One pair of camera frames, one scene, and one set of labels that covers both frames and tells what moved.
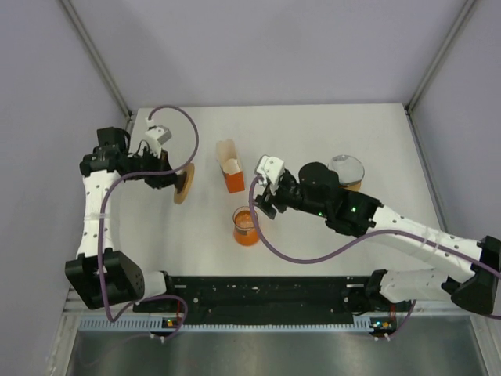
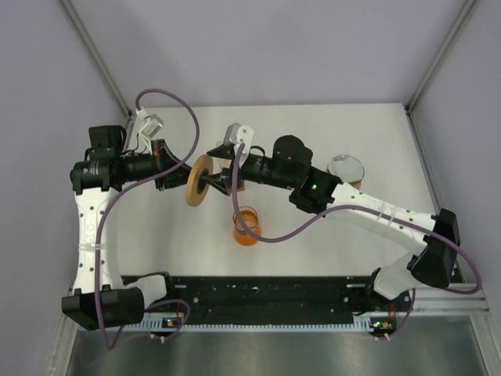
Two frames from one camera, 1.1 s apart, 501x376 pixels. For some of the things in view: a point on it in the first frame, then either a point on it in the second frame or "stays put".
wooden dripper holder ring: (355, 186) stays put
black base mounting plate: (264, 296) stays put
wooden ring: (190, 171) to (193, 198)
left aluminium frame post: (99, 61) stays put
